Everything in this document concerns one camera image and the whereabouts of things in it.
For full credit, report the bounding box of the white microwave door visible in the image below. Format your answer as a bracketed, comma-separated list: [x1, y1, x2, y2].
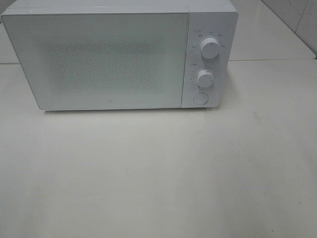
[3, 13, 188, 111]

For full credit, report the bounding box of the round white door button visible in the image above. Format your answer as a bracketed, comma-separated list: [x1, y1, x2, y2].
[193, 93, 209, 105]

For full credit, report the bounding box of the white microwave oven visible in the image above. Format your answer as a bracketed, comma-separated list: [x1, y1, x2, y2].
[1, 0, 238, 111]

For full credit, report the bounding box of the white microwave knob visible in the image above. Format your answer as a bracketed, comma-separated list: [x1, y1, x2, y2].
[196, 70, 214, 88]
[198, 36, 221, 59]

